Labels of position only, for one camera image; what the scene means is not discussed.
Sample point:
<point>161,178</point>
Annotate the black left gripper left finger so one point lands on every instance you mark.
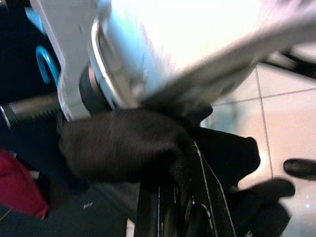
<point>153,212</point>

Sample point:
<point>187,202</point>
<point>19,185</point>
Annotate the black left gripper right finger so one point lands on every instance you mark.
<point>205,209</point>

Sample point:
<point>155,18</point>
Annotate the black shirt white print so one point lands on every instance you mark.
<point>118,148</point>

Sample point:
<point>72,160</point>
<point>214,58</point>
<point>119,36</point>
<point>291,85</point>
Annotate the blue plastic hanger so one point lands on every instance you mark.
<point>53,69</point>

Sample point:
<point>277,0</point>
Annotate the black shirt gold print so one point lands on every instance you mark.
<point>74,217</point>

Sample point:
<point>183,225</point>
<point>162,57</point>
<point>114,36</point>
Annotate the red cloth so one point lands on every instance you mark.
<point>14,185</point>

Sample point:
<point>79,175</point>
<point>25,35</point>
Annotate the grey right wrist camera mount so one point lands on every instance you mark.
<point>66,61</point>

